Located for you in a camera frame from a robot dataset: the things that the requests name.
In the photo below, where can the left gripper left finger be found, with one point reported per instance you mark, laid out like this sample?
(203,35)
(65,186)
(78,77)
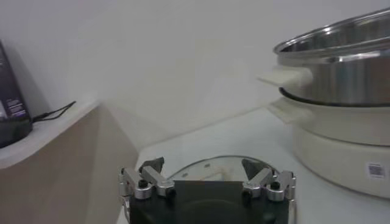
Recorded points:
(155,180)

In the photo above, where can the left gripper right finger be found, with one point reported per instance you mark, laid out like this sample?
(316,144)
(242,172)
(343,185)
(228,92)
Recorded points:
(262,179)

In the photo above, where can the round glass pot lid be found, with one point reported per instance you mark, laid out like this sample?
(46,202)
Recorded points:
(195,170)

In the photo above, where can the perforated steel steamer basket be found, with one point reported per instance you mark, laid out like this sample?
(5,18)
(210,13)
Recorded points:
(344,79)

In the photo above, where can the cream electric pot base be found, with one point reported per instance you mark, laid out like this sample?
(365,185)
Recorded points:
(335,146)

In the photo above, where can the white side table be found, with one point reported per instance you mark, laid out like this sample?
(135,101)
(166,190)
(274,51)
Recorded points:
(61,170)

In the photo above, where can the black open laptop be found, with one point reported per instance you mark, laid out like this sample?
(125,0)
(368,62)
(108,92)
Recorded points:
(10,85)

